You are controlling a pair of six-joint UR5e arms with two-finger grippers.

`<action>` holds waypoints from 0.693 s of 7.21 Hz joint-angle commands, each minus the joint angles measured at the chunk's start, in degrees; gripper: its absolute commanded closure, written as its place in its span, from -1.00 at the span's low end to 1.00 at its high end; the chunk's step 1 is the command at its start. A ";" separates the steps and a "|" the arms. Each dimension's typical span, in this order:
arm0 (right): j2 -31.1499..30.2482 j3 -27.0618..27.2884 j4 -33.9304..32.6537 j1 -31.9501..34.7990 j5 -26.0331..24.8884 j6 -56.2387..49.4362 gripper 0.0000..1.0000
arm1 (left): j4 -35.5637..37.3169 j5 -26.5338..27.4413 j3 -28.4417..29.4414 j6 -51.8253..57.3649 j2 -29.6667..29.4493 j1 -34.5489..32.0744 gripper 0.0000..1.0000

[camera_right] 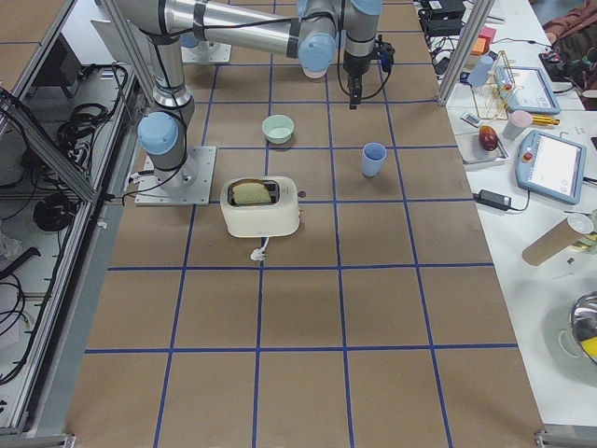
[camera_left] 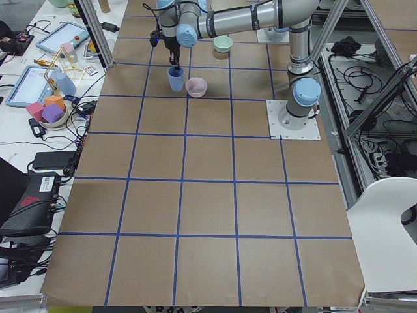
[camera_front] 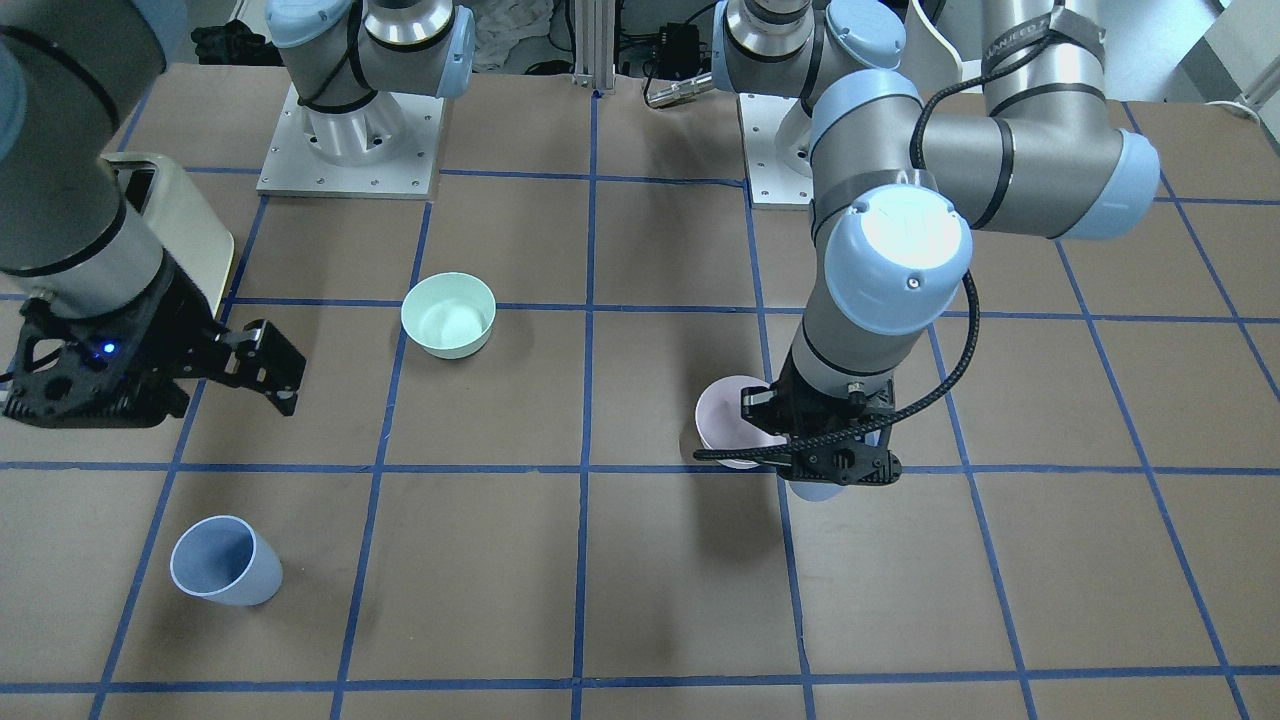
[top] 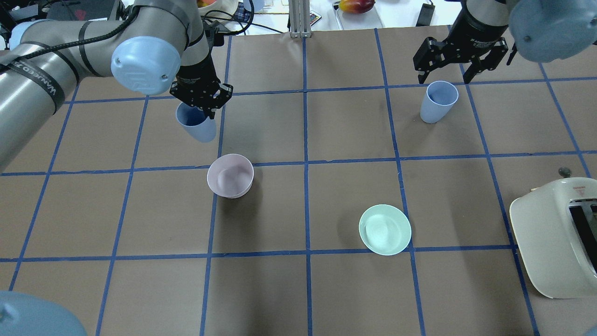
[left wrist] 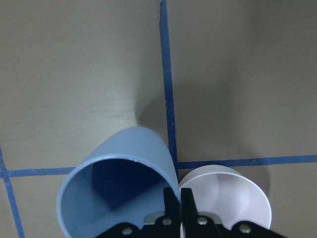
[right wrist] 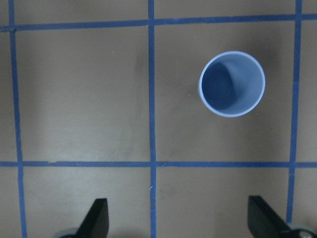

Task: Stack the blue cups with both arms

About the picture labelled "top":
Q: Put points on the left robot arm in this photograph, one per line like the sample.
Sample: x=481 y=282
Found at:
x=67 y=227

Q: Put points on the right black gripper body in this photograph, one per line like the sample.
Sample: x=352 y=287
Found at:
x=477 y=31

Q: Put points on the black power adapter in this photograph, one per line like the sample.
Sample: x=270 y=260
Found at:
x=426 y=13

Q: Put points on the white metal tray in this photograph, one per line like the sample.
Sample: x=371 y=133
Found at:
x=357 y=21

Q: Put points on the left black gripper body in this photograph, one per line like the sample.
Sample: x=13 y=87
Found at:
x=197 y=74

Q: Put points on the red yellow mango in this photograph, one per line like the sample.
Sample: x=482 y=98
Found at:
x=356 y=6

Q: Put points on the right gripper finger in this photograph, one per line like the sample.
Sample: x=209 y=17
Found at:
x=490 y=61
x=426 y=58

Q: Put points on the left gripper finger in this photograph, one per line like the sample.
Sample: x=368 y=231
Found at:
x=212 y=109
x=183 y=94

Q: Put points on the blue cup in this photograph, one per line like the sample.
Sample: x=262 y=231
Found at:
x=196 y=123
x=439 y=98

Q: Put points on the aluminium frame post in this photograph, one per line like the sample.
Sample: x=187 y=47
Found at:
x=300 y=19

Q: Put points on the small remote control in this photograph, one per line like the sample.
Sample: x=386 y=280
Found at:
x=314 y=17

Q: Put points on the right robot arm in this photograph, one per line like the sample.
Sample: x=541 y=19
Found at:
x=540 y=30

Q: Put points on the mint green bowl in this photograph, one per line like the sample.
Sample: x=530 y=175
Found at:
x=385 y=230

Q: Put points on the pink bowl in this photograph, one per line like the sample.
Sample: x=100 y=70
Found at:
x=230 y=176

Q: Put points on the cream white toaster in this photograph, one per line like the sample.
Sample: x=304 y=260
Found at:
x=555 y=229

